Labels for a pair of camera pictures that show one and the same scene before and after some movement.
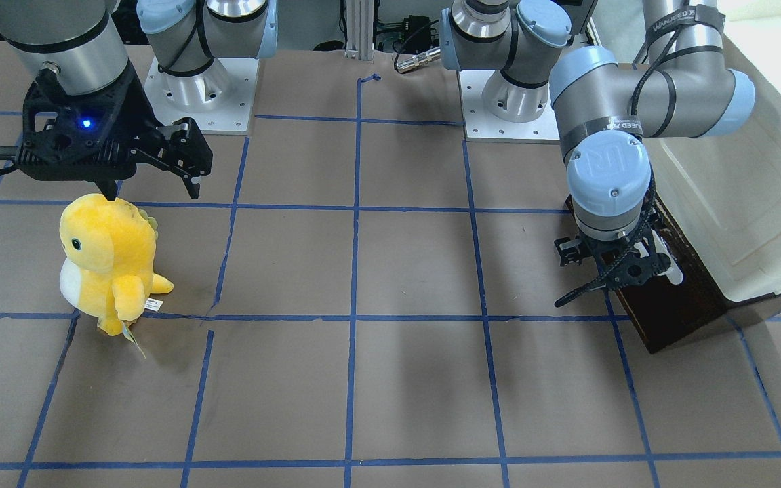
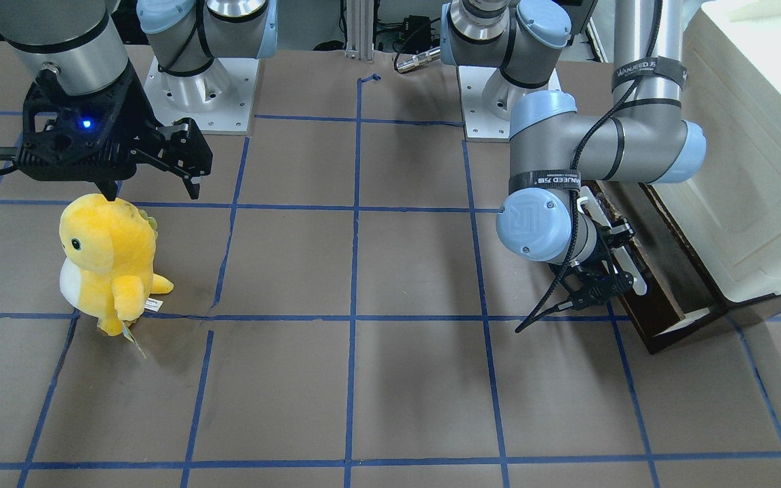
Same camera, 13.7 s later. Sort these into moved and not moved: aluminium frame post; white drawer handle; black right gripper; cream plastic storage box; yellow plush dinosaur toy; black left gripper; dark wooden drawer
Moved: black left gripper; white drawer handle; dark wooden drawer
Not moved: black right gripper; aluminium frame post; cream plastic storage box; yellow plush dinosaur toy
